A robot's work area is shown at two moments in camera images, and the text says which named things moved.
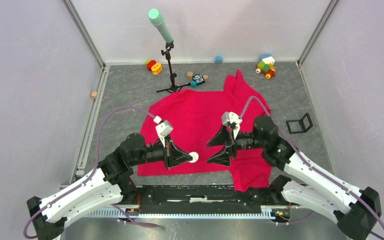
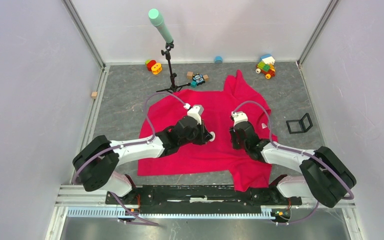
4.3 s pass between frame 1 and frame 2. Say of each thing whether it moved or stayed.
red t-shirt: stayed
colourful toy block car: stayed
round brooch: moved
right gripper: moved
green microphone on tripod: stayed
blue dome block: stayed
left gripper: moved
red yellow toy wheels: stayed
